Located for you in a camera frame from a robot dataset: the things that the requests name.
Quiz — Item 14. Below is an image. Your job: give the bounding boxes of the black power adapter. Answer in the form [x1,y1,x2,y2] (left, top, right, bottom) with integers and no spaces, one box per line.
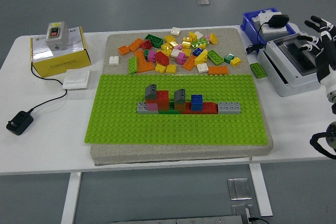
[269,14,290,28]

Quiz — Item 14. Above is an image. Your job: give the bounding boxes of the lime long brick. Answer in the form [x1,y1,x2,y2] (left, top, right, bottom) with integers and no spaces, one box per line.
[191,38,210,49]

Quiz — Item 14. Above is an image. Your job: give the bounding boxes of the white socket block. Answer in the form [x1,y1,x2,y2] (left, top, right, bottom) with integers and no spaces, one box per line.
[251,9,288,35]

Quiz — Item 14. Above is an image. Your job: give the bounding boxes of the orange-red brick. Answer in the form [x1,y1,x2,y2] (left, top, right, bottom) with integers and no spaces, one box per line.
[145,99,170,112]

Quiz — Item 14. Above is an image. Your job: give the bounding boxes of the grey eight-stud brick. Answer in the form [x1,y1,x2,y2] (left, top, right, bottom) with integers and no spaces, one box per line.
[217,101,242,115]

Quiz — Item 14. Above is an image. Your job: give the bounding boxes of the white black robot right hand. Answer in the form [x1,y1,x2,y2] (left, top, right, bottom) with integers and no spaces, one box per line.
[296,15,336,95]

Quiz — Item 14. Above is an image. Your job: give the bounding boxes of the yellow white cardboard box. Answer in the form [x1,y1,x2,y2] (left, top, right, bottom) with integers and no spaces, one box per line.
[30,26,92,78]

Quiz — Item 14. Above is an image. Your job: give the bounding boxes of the dark green long brick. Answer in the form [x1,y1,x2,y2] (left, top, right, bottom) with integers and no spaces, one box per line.
[144,34,164,49]

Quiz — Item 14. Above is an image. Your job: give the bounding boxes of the yellow sloped brick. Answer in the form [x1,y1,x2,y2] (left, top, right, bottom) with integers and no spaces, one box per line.
[194,49,208,68]

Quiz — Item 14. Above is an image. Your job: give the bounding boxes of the large orange brick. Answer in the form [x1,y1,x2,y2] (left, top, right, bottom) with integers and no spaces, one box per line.
[133,50,156,74]

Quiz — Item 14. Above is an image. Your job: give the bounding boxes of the black power plug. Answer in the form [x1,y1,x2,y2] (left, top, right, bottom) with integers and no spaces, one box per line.
[6,110,34,136]

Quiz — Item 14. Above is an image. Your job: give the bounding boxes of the dark green flat brick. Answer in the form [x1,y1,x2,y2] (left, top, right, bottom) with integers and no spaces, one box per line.
[158,102,181,115]

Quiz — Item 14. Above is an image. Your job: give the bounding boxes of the black floor cable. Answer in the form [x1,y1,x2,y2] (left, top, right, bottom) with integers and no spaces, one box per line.
[248,216,274,224]

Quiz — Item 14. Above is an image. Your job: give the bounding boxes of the grey long brick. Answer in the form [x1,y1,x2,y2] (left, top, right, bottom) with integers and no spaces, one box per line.
[136,102,160,115]

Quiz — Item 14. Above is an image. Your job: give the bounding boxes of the white wall switch plate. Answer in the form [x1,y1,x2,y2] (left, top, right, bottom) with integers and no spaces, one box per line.
[62,68,92,90]

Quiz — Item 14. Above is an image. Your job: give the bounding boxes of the metal floor plate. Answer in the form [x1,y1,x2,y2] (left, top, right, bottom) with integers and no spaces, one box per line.
[227,178,253,200]
[230,204,255,224]

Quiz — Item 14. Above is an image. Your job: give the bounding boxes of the red sloped brick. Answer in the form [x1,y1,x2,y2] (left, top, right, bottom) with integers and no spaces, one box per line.
[155,50,170,66]

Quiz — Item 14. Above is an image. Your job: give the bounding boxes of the red long brick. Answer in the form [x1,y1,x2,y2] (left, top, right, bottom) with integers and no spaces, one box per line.
[180,102,219,115]

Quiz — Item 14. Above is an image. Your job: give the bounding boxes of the grey-brown foam mat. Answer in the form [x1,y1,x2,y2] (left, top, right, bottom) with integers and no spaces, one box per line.
[90,27,274,166]

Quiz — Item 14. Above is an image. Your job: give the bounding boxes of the grey enclosure with clear lid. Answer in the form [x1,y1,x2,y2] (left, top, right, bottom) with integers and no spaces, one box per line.
[256,31,336,98]

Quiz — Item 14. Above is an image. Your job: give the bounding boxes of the blue plastic bin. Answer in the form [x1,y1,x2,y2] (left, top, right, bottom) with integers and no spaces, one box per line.
[240,7,297,46]

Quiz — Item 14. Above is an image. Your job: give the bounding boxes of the green studded baseplate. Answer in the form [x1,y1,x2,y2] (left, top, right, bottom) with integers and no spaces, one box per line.
[84,73,268,146]

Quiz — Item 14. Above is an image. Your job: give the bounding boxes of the orange long brick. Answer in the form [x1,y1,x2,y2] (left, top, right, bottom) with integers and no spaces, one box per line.
[182,55,197,71]
[208,66,229,75]
[128,38,144,52]

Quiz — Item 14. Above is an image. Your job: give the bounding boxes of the white table leg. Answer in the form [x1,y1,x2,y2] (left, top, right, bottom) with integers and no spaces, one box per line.
[60,173,82,224]
[248,165,274,217]

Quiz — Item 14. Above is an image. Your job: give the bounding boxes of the grey sloped brick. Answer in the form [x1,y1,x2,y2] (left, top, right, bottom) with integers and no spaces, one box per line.
[174,89,186,103]
[145,84,158,100]

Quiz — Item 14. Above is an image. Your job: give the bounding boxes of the black plug cord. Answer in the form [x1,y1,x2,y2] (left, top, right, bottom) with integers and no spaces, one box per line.
[28,62,68,114]

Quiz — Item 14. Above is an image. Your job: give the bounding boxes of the grey switch box red button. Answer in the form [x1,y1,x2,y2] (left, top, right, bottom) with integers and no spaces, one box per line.
[46,22,69,52]

